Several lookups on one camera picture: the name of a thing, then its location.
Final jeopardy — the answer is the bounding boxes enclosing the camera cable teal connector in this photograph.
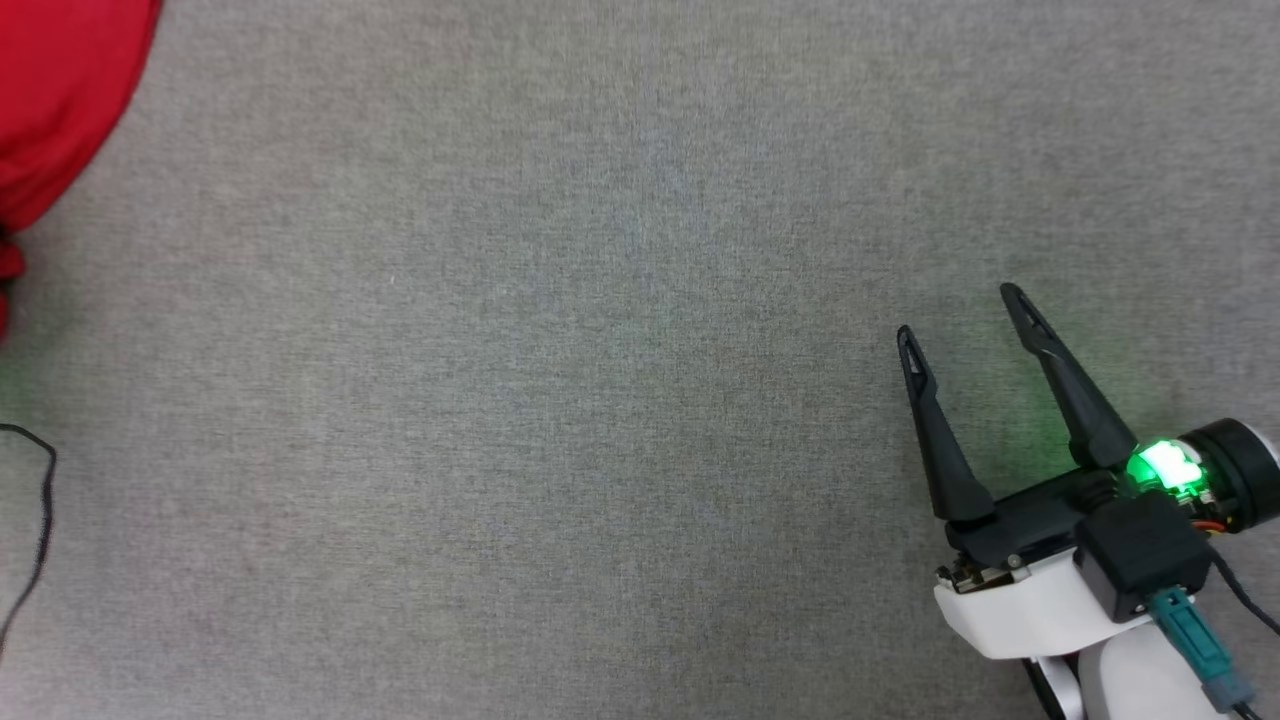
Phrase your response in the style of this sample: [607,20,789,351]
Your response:
[1145,587,1263,720]
[0,423,58,656]

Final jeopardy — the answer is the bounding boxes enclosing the grey fabric sofa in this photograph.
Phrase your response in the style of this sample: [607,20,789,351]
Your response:
[0,0,1280,720]

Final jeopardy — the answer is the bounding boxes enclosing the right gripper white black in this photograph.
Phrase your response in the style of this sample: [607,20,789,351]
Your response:
[896,283,1280,663]

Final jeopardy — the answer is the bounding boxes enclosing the right camera cable teal connector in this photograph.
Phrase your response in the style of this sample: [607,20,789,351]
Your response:
[1145,587,1263,720]

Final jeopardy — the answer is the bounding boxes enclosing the red basketball jersey white trim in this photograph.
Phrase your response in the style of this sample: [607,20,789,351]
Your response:
[0,0,163,346]

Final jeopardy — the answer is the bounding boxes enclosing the left camera cable teal connector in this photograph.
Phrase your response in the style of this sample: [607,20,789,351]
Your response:
[0,423,58,656]

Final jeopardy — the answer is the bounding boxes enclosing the thin black right gripper cable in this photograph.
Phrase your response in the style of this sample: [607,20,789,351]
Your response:
[1205,548,1280,637]

